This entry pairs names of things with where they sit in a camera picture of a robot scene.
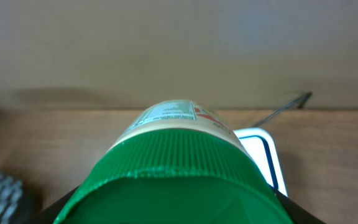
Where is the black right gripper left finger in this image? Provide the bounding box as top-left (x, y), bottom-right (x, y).
top-left (31, 187), bottom-right (78, 224)

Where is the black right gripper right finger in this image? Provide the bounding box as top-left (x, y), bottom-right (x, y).
top-left (273, 189), bottom-right (325, 224)

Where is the green lid jar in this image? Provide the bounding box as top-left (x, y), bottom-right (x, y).
top-left (55, 100), bottom-right (291, 223)

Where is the white barcode scanner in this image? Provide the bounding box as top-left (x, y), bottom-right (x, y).
top-left (234, 128), bottom-right (288, 197)

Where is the black scanner cable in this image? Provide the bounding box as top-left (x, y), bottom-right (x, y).
top-left (252, 91), bottom-right (313, 128)

